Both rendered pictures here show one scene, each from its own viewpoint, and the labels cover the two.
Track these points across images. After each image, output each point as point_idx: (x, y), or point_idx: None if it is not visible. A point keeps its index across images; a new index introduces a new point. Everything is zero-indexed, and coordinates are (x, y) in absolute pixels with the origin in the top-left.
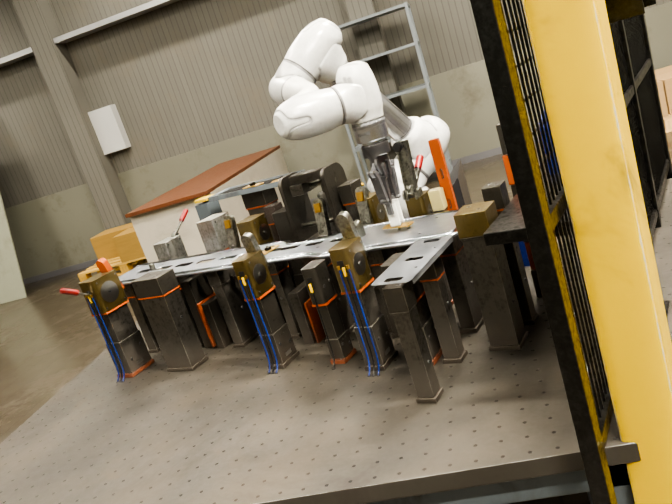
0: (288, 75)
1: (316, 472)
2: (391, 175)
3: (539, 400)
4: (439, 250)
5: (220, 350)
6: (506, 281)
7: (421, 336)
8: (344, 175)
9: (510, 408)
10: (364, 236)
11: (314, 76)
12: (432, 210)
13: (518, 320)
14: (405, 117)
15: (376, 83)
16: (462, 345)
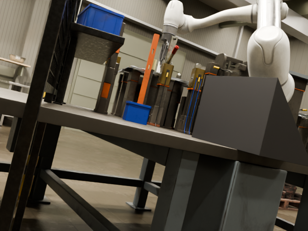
0: None
1: None
2: (163, 50)
3: (77, 106)
4: (120, 69)
5: None
6: (101, 84)
7: (116, 92)
8: (222, 61)
9: (85, 107)
10: (173, 80)
11: (257, 2)
12: (160, 73)
13: (96, 101)
14: (259, 27)
15: (166, 9)
16: (115, 111)
